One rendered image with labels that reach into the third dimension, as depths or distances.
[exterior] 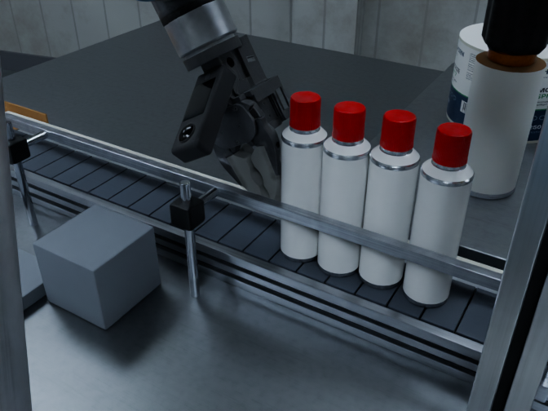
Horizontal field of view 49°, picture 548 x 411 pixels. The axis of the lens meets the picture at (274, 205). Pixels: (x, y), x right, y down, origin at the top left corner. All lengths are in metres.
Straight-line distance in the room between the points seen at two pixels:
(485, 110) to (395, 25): 2.20
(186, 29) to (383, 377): 0.43
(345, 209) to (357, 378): 0.18
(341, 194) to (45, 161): 0.53
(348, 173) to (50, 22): 3.37
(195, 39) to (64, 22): 3.17
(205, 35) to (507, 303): 0.42
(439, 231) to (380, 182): 0.08
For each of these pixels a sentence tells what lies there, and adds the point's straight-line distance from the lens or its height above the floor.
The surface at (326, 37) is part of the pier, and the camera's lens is 2.93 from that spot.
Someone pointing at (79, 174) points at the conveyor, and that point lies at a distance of 0.95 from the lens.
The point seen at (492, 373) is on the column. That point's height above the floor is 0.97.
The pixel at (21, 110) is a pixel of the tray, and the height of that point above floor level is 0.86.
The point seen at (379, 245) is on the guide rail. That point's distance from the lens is 0.64.
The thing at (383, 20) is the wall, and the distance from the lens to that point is 3.02.
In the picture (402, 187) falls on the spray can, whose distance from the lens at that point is 0.62.
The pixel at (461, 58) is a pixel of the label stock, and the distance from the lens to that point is 1.08.
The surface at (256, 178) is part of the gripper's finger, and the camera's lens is 0.73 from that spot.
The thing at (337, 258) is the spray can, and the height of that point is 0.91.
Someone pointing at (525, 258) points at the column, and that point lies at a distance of 0.44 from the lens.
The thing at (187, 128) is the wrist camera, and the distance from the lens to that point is 0.65.
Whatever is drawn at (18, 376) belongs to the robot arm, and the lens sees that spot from 0.26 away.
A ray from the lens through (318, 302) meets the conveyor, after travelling 0.71.
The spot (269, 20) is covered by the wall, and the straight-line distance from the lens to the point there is 3.18.
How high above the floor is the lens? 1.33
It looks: 33 degrees down
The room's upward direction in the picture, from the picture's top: straight up
